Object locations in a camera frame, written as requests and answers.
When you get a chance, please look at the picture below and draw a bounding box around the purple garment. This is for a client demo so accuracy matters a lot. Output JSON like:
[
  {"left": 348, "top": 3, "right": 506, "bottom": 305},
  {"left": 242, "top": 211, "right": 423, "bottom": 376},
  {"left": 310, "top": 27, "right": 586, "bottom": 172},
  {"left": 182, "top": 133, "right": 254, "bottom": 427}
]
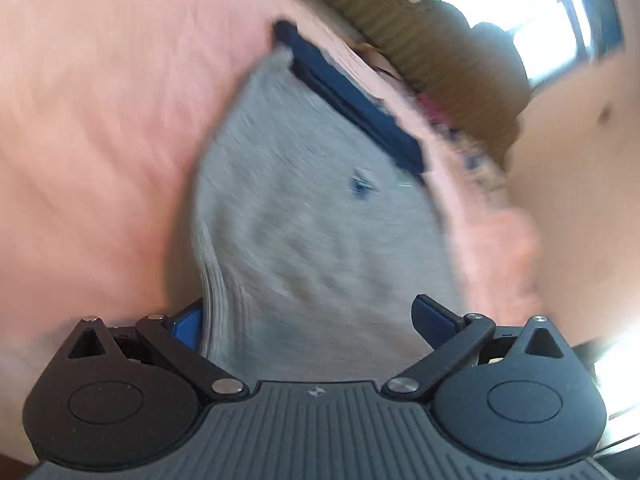
[{"left": 417, "top": 91, "right": 459, "bottom": 129}]

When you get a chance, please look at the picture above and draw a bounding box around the grey sweater with navy sleeves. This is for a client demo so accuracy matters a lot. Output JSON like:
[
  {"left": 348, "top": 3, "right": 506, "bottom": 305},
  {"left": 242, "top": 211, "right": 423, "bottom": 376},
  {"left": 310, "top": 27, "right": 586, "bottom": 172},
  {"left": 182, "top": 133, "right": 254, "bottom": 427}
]
[{"left": 192, "top": 20, "right": 472, "bottom": 386}]

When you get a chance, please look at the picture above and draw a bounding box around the pink bed sheet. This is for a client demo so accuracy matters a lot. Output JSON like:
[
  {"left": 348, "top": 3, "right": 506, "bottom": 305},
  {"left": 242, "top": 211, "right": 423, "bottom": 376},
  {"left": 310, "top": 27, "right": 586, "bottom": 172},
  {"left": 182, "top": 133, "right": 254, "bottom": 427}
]
[{"left": 0, "top": 0, "right": 547, "bottom": 461}]

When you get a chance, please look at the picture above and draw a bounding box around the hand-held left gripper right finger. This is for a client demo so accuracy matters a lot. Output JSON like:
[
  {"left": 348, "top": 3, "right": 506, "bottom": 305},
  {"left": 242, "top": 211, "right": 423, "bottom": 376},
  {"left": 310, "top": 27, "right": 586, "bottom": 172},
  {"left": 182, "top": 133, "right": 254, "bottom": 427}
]
[{"left": 381, "top": 295, "right": 576, "bottom": 401}]

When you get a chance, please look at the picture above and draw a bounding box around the olive padded headboard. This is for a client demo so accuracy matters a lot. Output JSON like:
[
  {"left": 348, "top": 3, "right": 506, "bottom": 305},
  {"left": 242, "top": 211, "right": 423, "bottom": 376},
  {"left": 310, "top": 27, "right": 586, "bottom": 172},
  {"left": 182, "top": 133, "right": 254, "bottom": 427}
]
[{"left": 315, "top": 0, "right": 531, "bottom": 168}]

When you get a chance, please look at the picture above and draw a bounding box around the window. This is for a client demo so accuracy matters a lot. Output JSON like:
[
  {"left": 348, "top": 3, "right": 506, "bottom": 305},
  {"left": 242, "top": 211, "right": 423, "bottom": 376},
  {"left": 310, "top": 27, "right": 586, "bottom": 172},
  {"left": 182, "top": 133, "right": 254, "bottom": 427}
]
[{"left": 437, "top": 0, "right": 627, "bottom": 87}]

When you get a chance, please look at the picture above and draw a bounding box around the pile of pale clothes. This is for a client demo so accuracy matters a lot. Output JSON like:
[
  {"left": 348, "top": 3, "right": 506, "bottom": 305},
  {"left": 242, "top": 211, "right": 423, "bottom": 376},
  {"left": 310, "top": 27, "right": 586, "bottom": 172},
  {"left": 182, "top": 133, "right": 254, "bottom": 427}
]
[{"left": 450, "top": 130, "right": 507, "bottom": 187}]

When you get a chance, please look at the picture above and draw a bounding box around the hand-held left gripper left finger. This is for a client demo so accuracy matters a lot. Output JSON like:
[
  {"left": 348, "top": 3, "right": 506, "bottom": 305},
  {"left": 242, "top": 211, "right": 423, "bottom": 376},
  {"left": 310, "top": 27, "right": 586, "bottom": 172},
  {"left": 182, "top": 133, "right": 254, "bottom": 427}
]
[{"left": 64, "top": 299, "right": 250, "bottom": 402}]

